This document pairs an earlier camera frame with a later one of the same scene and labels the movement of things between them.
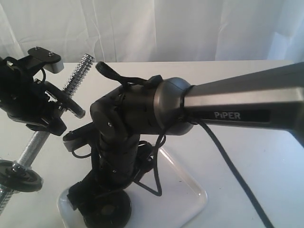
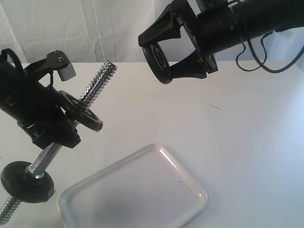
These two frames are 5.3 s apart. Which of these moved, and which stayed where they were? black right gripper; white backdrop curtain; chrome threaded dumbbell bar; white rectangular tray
Moved: chrome threaded dumbbell bar; black right gripper
Stayed: white backdrop curtain; white rectangular tray
